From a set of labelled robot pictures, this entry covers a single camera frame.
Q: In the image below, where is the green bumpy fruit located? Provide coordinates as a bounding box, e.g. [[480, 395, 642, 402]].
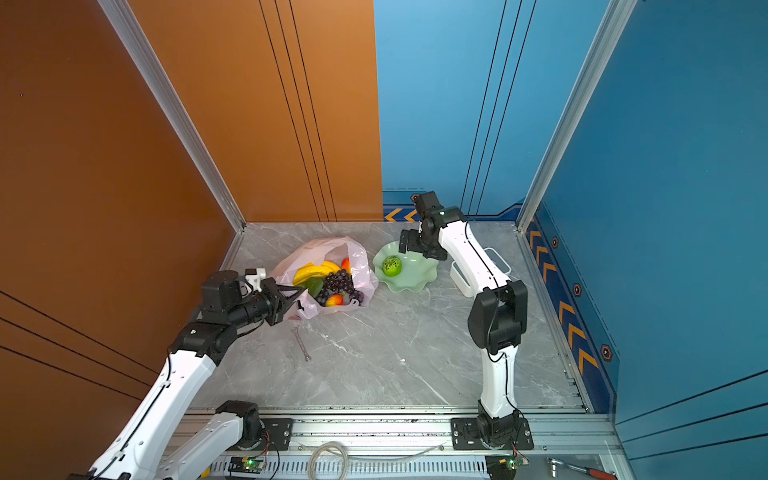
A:
[[381, 255, 403, 277]]

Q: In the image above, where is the left green circuit board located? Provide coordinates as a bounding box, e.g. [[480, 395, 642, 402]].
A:
[[225, 456, 267, 477]]

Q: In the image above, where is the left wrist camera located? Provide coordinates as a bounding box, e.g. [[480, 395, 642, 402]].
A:
[[200, 270, 271, 325]]

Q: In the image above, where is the green leaf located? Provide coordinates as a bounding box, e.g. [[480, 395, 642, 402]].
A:
[[303, 277, 325, 298]]

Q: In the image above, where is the small metal wrench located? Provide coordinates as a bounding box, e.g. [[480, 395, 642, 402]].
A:
[[291, 327, 312, 363]]

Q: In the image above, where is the right green circuit board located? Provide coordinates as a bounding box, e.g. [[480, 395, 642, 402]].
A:
[[484, 455, 529, 480]]

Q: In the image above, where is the aluminium front rail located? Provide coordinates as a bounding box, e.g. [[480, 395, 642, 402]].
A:
[[107, 409, 637, 480]]

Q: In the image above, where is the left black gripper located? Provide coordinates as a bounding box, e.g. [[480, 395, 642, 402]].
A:
[[228, 279, 304, 333]]

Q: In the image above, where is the light green fruit plate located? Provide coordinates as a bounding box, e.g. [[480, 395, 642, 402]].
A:
[[373, 241, 439, 293]]

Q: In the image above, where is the green circuit board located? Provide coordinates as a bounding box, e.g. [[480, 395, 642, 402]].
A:
[[484, 455, 529, 480], [225, 456, 267, 477]]

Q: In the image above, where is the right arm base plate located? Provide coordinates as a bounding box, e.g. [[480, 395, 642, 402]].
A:
[[450, 415, 535, 451]]

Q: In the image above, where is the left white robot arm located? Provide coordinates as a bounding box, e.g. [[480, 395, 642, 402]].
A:
[[82, 269, 304, 479]]

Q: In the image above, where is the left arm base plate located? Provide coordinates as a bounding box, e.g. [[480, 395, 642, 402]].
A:
[[227, 417, 294, 452]]

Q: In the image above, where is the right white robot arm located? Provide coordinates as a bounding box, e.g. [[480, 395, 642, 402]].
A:
[[399, 192, 534, 450]]

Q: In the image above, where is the yellow banana bunch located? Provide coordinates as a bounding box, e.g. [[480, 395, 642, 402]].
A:
[[293, 261, 341, 286]]

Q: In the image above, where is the coiled white cable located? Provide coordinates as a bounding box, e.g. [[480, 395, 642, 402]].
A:
[[307, 440, 448, 480]]

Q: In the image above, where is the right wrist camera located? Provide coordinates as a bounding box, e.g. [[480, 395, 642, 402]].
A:
[[411, 191, 443, 221]]

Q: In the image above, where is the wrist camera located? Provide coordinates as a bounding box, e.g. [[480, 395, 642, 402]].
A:
[[200, 270, 271, 325], [411, 191, 443, 221]]

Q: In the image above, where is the white grey tissue box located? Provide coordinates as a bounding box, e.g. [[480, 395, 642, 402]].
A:
[[450, 247, 512, 298]]

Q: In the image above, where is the red handled tool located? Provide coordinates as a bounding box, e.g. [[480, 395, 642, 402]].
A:
[[546, 457, 617, 480]]

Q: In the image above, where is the red yellow mango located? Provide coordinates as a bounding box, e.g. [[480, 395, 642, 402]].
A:
[[325, 294, 345, 307]]

